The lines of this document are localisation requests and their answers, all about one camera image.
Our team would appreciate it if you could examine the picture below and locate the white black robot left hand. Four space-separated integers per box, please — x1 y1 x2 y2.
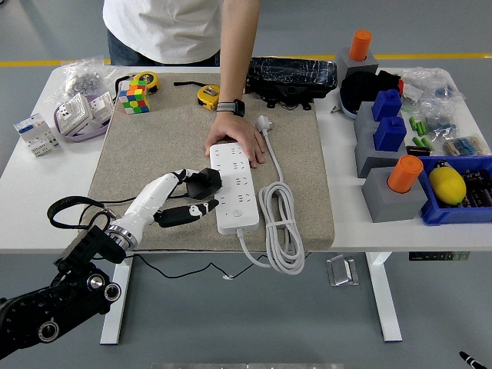
113 168 221 236

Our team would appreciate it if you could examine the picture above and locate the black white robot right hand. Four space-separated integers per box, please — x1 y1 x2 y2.
459 351 482 369

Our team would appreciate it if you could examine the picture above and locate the person's left hand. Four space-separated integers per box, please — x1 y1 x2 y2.
204 112 267 169

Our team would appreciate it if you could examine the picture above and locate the black plug with thin cord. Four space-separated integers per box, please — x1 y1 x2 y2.
90 167 311 281

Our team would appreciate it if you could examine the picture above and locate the white power strip with cord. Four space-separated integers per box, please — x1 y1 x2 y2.
209 115 308 276

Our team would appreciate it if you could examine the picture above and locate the black wristwatch grey band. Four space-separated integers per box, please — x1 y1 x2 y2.
215 98 246 118

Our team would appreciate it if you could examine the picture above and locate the black plastic mounting base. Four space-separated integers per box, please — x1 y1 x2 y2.
255 85 315 111

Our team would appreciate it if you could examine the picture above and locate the grey-brown mat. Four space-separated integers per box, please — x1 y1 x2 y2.
87 71 336 254

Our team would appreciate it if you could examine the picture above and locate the black film-wrapped device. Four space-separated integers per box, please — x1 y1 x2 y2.
245 56 338 95

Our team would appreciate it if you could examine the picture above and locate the purple oval basket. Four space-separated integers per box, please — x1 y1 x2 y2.
52 91 115 144

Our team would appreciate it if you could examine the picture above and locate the white table leg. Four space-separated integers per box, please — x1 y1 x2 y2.
99 255 135 346
364 252 404 343

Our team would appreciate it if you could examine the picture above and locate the yellow black round tape measure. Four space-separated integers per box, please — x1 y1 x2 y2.
130 71 161 95

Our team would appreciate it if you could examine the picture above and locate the stickerless colourful puzzle cube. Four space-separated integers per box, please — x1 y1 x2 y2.
118 78 151 115

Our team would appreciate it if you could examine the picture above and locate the black table control panel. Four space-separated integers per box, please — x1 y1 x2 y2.
408 251 470 262

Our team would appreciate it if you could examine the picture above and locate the light blue bowl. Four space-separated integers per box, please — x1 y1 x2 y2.
339 86 362 122

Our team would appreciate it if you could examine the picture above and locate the person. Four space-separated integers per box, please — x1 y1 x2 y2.
102 0 224 67

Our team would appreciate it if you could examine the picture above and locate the black cloth bundle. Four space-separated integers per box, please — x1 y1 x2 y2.
340 70 403 116

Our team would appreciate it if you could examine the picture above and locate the grey stepped block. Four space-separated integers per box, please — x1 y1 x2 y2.
353 101 408 179

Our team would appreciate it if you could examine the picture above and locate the white circuit breaker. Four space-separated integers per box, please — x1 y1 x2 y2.
13 113 62 158

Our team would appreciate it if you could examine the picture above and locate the clear bag of metal screws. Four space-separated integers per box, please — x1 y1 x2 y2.
57 55 118 101

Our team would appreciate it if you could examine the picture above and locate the blue plastic bin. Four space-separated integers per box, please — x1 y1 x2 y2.
417 155 492 227

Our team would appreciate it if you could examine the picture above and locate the grey block with hole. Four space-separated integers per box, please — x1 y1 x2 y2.
361 167 430 224
334 48 380 84

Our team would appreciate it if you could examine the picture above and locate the orange cylinder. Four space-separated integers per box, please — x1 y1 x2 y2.
348 29 373 62
387 155 424 194

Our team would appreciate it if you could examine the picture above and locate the blue square peg block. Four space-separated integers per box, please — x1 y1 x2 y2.
371 89 404 122
374 116 407 153

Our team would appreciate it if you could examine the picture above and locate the black capacitors pile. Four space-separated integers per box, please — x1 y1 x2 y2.
459 168 492 208

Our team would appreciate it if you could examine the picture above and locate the yellow lemon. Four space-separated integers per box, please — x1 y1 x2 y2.
428 165 467 204

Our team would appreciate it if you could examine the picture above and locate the clear bag of white parts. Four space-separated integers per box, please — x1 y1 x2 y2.
399 68 468 107

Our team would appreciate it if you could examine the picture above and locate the clear bag of blue parts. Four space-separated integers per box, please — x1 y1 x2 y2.
421 100 460 136

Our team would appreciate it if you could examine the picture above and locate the clear bag of resistors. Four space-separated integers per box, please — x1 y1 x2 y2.
441 132 492 158

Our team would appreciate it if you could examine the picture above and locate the yellow tape measure black strap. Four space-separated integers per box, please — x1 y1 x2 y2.
173 80 222 111

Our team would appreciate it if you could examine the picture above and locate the white wall switch panel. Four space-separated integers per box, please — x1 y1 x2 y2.
88 93 115 128

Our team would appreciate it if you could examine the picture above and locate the white wall socket panel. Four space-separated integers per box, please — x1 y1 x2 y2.
55 93 95 136

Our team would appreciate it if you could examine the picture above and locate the metal bracket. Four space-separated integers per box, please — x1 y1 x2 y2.
325 254 361 288

